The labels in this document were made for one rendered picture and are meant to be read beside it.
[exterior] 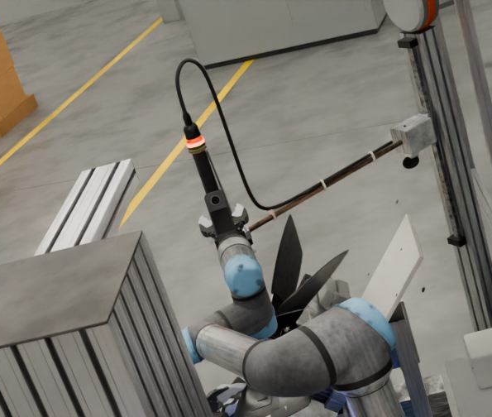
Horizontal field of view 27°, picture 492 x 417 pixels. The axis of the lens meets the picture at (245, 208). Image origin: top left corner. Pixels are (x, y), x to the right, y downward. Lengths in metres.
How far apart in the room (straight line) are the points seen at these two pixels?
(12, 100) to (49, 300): 9.42
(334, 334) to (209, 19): 8.33
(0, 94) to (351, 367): 8.97
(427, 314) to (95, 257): 3.68
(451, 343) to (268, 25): 5.61
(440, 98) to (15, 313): 1.72
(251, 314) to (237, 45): 7.93
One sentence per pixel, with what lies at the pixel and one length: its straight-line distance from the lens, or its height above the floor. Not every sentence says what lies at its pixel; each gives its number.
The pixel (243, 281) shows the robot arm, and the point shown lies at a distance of 2.10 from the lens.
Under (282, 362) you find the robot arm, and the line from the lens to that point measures 1.77.
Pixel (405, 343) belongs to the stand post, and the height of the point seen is 1.08.
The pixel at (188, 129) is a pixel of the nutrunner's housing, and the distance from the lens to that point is 2.41.
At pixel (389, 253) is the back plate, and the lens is 2.82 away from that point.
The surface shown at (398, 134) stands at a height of 1.56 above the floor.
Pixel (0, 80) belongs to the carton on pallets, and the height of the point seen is 0.46.
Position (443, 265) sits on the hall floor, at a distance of 5.38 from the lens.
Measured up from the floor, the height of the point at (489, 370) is 0.92.
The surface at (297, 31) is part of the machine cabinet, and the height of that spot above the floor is 0.18.
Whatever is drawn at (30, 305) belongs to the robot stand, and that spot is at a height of 2.03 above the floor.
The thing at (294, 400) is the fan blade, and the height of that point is 1.19.
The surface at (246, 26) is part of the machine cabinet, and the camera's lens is 9.90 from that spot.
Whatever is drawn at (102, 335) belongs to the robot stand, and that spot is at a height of 2.01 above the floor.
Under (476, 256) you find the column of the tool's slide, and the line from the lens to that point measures 3.03.
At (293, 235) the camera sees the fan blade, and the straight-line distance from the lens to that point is 2.91.
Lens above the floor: 2.56
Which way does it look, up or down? 22 degrees down
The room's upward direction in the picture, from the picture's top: 19 degrees counter-clockwise
